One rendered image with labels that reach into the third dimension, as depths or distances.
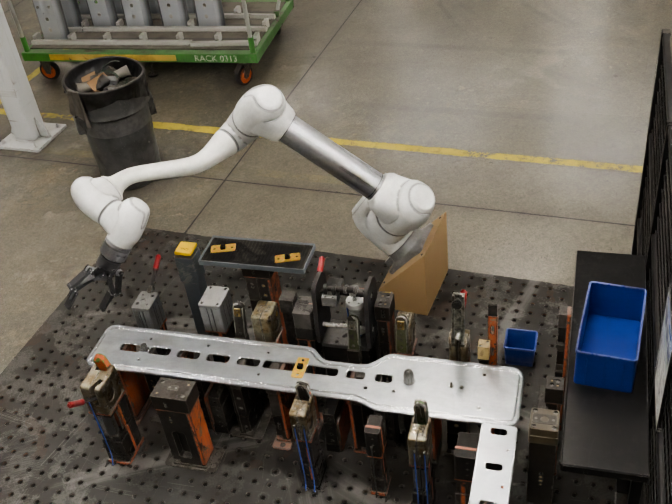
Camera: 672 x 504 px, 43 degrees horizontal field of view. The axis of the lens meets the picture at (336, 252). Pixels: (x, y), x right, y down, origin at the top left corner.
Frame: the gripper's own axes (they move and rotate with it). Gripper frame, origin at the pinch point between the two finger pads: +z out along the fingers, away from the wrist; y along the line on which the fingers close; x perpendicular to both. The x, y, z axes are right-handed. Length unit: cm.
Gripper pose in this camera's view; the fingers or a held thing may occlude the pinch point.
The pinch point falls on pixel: (85, 305)
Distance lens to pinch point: 299.4
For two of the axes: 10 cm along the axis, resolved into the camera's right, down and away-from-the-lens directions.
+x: -6.0, -5.7, 5.6
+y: 6.2, 1.1, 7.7
